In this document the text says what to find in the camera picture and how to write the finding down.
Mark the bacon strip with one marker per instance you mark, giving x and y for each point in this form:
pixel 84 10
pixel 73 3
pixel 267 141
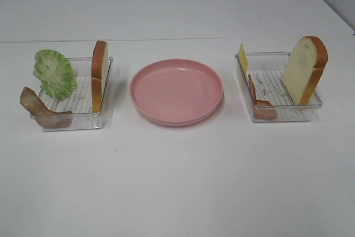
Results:
pixel 33 101
pixel 261 108

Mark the bread slice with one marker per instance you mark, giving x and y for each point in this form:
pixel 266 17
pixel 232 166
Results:
pixel 100 67
pixel 304 69

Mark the green lettuce leaf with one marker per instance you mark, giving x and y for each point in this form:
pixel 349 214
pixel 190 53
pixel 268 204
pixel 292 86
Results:
pixel 55 73

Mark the pink round plate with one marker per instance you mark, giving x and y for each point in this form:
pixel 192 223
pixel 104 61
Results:
pixel 176 92

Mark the yellow cheese slice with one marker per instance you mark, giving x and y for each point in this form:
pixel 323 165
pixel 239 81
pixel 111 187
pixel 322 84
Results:
pixel 243 59

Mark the right clear plastic tray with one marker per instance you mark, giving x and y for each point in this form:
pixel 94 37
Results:
pixel 266 69

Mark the clear plastic tray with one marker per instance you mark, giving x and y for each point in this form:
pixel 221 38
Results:
pixel 75 112
pixel 266 69

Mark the left clear plastic tray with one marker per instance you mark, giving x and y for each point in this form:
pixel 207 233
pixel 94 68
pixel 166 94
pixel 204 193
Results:
pixel 75 112

